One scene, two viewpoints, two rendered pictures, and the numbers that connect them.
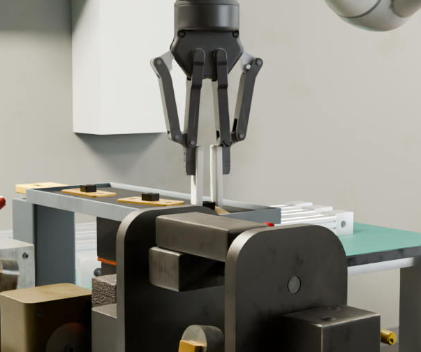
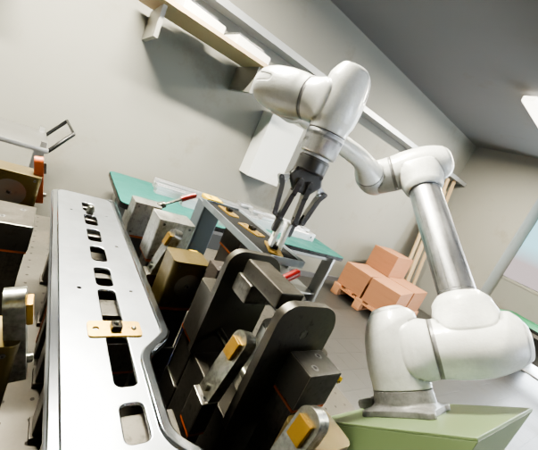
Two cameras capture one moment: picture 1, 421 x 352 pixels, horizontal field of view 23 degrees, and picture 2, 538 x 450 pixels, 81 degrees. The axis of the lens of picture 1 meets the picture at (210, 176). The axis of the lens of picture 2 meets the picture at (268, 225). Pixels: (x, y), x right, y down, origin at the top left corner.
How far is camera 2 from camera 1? 0.42 m
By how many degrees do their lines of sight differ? 6
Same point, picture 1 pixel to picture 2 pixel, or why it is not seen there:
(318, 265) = (319, 328)
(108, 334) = (203, 295)
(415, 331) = (318, 280)
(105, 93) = (254, 162)
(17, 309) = (170, 260)
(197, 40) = (302, 173)
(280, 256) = (303, 320)
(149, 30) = (277, 147)
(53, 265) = (203, 230)
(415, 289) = (324, 267)
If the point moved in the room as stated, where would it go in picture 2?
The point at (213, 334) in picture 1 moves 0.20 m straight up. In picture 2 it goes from (251, 341) to (307, 224)
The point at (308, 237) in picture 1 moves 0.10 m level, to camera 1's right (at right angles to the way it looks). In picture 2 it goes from (322, 313) to (381, 339)
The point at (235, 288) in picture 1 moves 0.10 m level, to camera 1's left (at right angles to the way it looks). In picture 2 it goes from (273, 331) to (207, 303)
